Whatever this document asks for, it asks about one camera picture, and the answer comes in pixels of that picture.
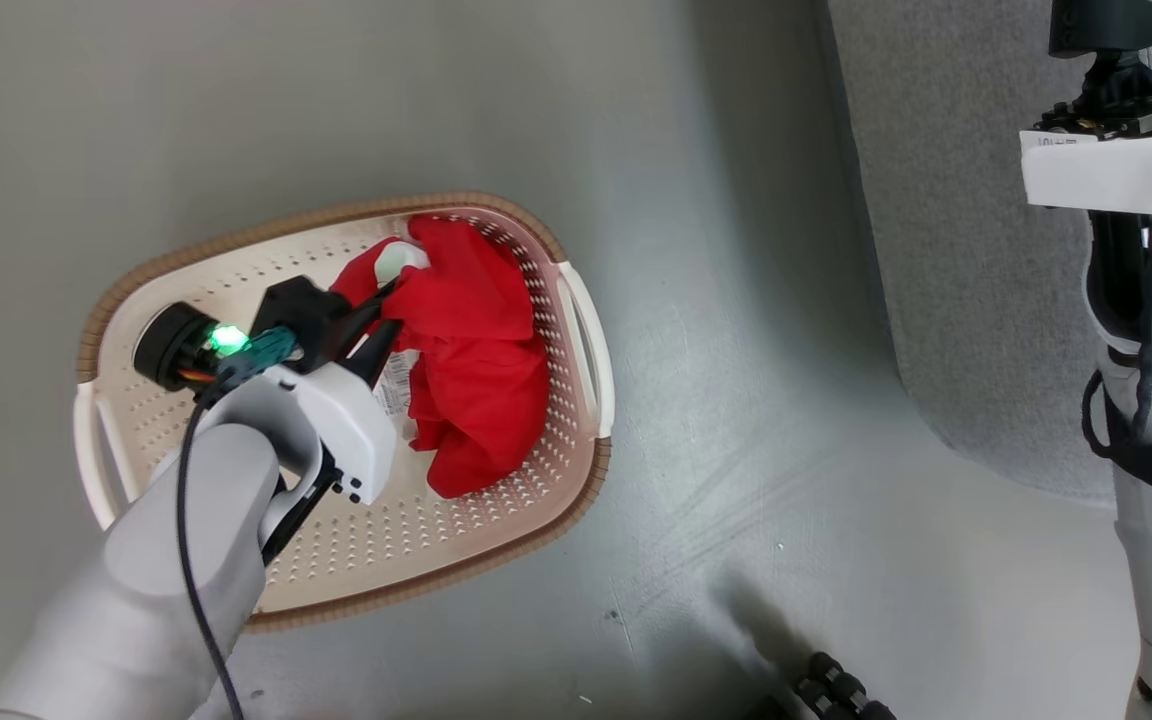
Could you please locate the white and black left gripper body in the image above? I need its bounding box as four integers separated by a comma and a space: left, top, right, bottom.
131, 300, 400, 507

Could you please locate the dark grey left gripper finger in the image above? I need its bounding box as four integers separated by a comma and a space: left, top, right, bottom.
332, 282, 404, 347
344, 319, 404, 392

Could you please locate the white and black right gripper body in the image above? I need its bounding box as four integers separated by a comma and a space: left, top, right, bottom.
1019, 55, 1152, 219

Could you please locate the red and white clothing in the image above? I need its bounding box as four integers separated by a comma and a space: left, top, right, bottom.
329, 215, 550, 499

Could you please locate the white basket with brown rim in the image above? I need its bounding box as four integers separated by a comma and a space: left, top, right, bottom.
73, 192, 617, 633

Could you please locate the white barcode sticker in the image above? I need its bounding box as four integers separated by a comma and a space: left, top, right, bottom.
373, 348, 419, 443

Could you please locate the grey fabric sofa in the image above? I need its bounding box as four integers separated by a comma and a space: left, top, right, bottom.
821, 0, 1122, 501

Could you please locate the teal cable connector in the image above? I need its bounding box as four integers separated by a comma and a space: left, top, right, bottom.
221, 326, 299, 381

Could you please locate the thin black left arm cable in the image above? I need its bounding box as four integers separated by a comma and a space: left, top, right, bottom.
175, 375, 245, 720

